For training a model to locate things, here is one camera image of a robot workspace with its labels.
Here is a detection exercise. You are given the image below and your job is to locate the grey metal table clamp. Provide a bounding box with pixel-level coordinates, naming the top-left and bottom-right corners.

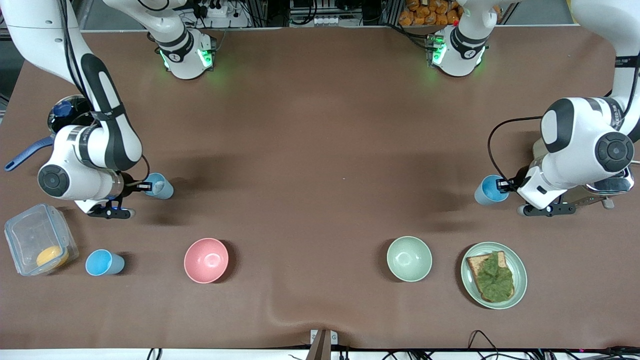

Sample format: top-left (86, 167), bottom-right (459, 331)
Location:
top-left (310, 329), bottom-right (339, 360)

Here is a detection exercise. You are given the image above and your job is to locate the toast slice under lettuce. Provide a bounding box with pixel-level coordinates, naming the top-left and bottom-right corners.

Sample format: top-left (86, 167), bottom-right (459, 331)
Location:
top-left (466, 251), bottom-right (516, 304)

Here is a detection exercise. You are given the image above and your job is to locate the basket of bread rolls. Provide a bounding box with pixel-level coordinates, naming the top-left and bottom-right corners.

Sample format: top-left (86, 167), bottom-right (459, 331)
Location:
top-left (398, 0), bottom-right (502, 27)

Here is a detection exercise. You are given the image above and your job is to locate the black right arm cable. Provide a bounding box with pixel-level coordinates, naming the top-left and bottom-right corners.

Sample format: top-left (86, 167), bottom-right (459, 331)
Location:
top-left (56, 0), bottom-right (98, 118)

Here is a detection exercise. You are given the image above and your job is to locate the black looped floor cable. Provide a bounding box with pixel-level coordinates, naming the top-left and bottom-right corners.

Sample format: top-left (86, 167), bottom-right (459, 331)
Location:
top-left (467, 330), bottom-right (502, 360)

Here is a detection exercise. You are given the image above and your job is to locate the pink bowl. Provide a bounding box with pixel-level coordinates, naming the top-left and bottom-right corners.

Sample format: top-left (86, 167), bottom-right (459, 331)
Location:
top-left (183, 237), bottom-right (230, 284)

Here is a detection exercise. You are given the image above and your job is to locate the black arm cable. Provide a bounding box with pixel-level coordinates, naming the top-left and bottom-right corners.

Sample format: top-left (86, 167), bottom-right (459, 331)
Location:
top-left (56, 0), bottom-right (98, 118)
top-left (488, 116), bottom-right (544, 187)

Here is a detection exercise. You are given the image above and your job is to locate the brown table cover mat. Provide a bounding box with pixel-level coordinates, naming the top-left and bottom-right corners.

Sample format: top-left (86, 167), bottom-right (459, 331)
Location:
top-left (0, 25), bottom-right (640, 351)

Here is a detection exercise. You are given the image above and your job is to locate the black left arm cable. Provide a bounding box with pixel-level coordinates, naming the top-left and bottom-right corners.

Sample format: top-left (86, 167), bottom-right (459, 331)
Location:
top-left (488, 116), bottom-right (544, 187)

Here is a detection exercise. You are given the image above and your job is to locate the black saucepan with blue handle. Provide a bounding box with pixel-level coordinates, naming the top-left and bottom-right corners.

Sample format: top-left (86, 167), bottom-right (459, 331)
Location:
top-left (5, 95), bottom-right (97, 172)

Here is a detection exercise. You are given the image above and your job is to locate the pale green plate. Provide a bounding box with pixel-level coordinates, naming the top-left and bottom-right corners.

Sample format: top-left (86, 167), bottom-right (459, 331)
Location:
top-left (460, 242), bottom-right (528, 310)

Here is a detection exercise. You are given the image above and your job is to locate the orange round food piece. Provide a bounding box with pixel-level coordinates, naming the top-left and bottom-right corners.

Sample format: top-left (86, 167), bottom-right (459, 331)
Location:
top-left (36, 245), bottom-right (70, 268)

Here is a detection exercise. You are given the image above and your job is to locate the beige chrome toaster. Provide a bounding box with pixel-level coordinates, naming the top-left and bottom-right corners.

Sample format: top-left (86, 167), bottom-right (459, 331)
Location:
top-left (531, 137), bottom-right (636, 210)

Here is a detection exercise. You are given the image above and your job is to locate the blue plastic cup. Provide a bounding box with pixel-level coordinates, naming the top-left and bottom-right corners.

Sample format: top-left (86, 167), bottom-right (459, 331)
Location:
top-left (85, 249), bottom-right (126, 277)
top-left (145, 173), bottom-right (175, 201)
top-left (474, 175), bottom-right (510, 206)

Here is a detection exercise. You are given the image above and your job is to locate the white power strip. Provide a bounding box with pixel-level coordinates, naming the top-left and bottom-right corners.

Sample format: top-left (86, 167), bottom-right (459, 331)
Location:
top-left (200, 0), bottom-right (232, 19)

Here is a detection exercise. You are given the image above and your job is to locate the pale green bowl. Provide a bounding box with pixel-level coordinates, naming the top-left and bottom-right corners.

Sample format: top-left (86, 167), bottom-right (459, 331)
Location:
top-left (386, 236), bottom-right (433, 283)

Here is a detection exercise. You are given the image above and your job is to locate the green lettuce leaf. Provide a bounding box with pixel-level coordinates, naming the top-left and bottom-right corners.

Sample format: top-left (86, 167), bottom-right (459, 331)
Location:
top-left (475, 251), bottom-right (515, 303)

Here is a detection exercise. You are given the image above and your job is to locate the clear plastic food container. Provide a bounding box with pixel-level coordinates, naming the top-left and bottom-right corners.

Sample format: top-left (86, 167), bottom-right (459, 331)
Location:
top-left (4, 202), bottom-right (80, 277)

